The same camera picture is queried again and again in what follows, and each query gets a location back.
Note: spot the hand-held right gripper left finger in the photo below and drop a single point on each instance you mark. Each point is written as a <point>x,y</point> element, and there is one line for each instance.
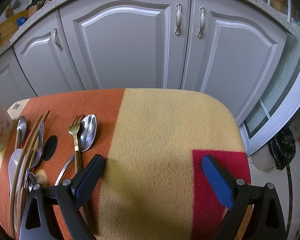
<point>90,177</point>

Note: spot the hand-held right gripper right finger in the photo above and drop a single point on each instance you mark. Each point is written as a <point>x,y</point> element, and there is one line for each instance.
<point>217,182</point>

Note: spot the gold fork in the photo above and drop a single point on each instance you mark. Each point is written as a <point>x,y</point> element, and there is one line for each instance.
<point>75,132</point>

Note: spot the large steel spoon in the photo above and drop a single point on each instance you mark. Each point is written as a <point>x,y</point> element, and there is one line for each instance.
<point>88,130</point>

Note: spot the white plastic spoon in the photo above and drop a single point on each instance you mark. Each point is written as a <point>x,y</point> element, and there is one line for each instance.
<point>15,162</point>

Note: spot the small steel spoon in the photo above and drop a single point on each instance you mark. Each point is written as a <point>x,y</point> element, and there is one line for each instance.
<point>22,126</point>

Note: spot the white bin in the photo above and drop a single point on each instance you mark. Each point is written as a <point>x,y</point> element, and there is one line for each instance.
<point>262,162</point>

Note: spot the steel fork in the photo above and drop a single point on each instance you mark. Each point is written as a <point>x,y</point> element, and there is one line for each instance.
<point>39,152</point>

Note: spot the brown chopstick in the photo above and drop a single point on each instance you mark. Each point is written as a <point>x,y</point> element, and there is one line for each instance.
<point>36,127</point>
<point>41,125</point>

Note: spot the black trash bag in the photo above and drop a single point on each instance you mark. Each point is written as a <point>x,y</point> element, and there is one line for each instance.
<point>282,147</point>

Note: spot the orange yellow red blanket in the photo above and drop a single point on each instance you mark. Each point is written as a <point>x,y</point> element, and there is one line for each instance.
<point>152,130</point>

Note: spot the white framed glass door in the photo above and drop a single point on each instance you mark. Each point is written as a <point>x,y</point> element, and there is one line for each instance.
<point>285,120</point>

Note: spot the cream printed card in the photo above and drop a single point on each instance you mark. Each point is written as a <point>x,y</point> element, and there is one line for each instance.
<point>16,106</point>

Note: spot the narrow white cabinet door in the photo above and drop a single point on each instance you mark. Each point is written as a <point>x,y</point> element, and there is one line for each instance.
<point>5,80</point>

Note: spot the wooden cutting board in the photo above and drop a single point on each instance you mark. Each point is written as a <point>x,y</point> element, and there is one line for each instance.
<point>7,28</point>

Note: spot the blue white packet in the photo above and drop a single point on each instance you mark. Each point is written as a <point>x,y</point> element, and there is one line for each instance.
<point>20,21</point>

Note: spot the wooden knife block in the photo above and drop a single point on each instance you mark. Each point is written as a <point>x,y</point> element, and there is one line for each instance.
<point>33,8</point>

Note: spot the wooden spatula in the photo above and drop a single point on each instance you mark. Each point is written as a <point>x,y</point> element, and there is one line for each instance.
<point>9,12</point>

